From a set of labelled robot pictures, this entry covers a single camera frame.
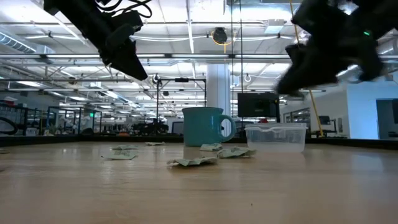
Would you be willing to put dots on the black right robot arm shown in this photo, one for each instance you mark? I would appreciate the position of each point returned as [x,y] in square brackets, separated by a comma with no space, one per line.
[379,12]

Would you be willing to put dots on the black monitor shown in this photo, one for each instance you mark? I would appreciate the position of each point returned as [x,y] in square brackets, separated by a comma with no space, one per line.
[258,104]

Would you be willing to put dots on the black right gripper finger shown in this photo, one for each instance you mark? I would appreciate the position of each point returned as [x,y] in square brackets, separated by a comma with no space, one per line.
[371,67]
[304,77]

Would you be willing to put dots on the dark doorway panel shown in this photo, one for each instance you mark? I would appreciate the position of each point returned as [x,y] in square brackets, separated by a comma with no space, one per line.
[387,118]

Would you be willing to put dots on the yellow pole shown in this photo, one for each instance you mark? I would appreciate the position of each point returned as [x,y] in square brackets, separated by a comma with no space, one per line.
[315,112]

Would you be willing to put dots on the white building column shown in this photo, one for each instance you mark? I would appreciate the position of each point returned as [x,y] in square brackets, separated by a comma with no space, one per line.
[218,87]

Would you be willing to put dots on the crumpled banknote left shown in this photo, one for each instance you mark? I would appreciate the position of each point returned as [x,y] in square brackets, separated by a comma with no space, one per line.
[120,155]

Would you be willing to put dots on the black metal frame stand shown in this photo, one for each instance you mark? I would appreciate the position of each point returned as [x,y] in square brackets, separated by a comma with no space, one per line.
[182,80]

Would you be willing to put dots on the teal ceramic mug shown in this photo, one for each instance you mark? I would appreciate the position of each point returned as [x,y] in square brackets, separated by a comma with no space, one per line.
[203,126]

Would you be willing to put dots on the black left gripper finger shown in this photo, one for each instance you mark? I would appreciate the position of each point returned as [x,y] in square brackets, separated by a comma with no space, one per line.
[132,70]

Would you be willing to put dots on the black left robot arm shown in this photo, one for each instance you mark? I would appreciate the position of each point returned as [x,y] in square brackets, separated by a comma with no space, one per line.
[77,15]

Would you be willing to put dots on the black cage frame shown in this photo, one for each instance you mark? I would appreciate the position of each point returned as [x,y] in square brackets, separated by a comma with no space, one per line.
[74,119]

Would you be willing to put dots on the clear plastic container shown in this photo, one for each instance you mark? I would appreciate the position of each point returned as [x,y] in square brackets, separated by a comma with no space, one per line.
[276,138]

